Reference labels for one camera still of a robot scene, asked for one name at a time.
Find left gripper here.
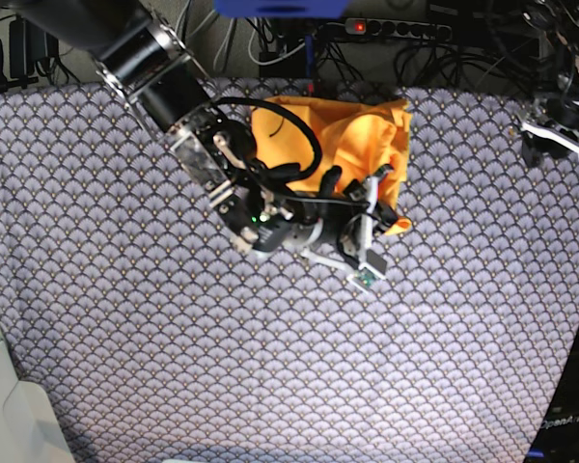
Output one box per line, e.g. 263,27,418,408
518,110,579,170

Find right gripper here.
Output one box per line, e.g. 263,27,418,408
300,164,399,278

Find yellow T-shirt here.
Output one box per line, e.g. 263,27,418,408
251,95,412,210

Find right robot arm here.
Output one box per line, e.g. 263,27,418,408
11,1,398,287

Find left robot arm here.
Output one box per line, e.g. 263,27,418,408
519,1,579,169

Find black power strip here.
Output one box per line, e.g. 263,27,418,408
343,17,453,41

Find blue fan-pattern tablecloth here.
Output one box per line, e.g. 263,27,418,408
0,85,579,462

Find black OpenArm box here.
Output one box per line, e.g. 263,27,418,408
525,329,579,462

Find grey chair seat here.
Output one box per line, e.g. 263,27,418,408
0,330,73,462

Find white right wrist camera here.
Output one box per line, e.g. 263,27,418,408
347,250,388,293

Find blue clamp handle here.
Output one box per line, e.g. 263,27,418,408
304,35,315,79

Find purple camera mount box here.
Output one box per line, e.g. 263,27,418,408
214,0,348,18

